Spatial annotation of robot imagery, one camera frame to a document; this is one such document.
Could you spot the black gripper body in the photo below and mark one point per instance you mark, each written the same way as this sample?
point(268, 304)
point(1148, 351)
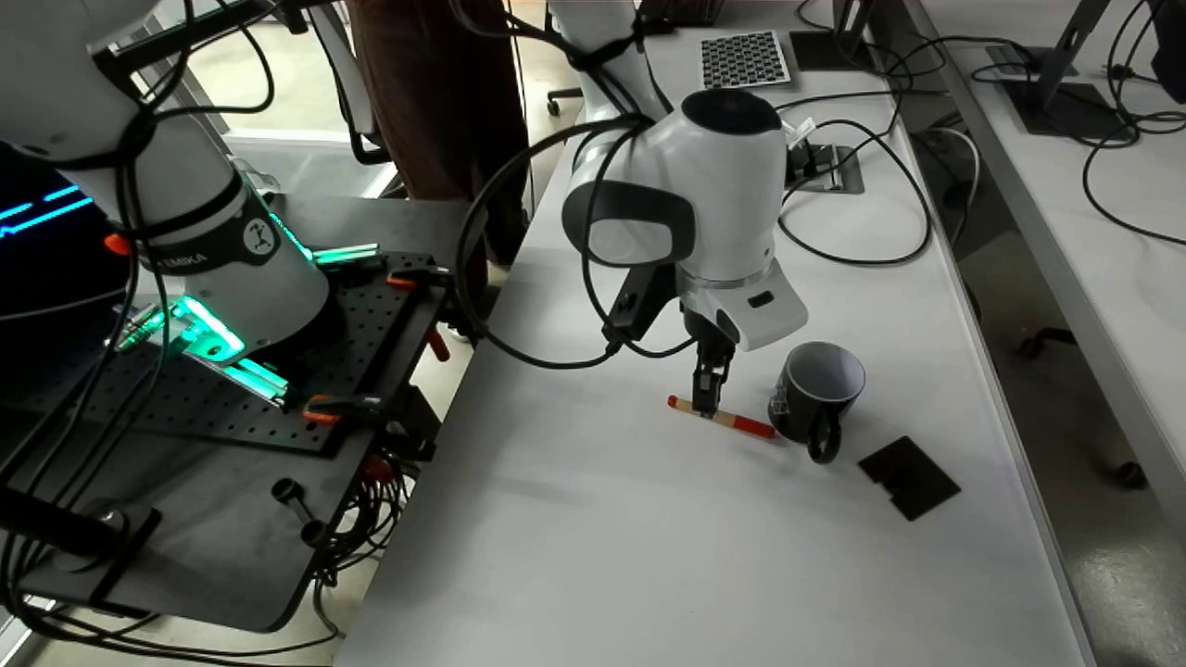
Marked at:
point(713, 333)

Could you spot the orange red pen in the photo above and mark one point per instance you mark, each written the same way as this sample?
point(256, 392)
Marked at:
point(755, 429)

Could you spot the black mug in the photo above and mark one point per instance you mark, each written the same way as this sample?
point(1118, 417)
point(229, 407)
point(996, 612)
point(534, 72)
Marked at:
point(802, 409)

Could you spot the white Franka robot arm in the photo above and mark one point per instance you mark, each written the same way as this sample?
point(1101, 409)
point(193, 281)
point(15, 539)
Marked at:
point(728, 187)

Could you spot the table power outlet box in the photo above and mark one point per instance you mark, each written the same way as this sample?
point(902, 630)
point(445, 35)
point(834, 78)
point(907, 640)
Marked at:
point(831, 167)

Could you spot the black flat square plate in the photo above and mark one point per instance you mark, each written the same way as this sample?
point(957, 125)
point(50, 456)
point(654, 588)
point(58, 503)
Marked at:
point(911, 478)

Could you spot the perforated grey pad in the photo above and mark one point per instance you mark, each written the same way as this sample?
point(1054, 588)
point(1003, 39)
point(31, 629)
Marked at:
point(747, 62)

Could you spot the black rectangular pad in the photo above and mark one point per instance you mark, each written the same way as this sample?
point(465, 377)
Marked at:
point(827, 51)

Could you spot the white adjacent desk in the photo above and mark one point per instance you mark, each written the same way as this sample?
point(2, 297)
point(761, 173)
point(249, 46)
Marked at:
point(1112, 309)

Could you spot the black monitor stand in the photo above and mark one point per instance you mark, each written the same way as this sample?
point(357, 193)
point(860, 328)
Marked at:
point(1070, 110)

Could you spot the black mounting breadboard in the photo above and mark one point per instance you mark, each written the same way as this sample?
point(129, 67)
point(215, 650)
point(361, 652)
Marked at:
point(223, 543)

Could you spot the orange clamp knob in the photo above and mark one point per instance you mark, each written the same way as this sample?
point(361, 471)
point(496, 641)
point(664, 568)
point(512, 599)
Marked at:
point(118, 247)

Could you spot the black box blue light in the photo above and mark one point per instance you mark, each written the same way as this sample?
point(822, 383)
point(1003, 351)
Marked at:
point(50, 247)

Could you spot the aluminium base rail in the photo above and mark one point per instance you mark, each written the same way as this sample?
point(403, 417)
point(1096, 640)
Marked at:
point(209, 339)

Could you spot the black metal frame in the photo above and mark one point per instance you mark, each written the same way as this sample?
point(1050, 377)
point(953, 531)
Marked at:
point(187, 31)

